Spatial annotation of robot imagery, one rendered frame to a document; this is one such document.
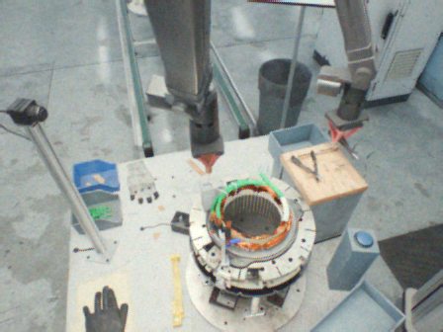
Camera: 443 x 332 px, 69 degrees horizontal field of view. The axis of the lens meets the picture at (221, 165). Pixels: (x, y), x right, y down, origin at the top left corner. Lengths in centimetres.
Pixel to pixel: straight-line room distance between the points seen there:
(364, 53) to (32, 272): 203
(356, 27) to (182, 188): 86
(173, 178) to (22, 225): 137
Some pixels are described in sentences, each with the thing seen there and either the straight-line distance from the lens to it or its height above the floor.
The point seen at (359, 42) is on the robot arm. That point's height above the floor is 147.
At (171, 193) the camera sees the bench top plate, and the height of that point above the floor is 78.
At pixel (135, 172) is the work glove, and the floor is 80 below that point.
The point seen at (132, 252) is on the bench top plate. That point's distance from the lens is 119.
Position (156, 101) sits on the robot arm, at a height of 144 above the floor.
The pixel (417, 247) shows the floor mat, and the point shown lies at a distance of 236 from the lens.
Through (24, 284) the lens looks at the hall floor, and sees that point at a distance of 224.
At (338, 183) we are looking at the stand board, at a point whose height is 107.
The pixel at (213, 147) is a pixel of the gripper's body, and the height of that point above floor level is 136.
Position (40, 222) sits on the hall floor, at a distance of 244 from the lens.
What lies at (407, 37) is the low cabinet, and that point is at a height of 67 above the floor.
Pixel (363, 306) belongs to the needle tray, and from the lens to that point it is 88.
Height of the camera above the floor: 179
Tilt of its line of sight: 47 degrees down
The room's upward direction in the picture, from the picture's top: straight up
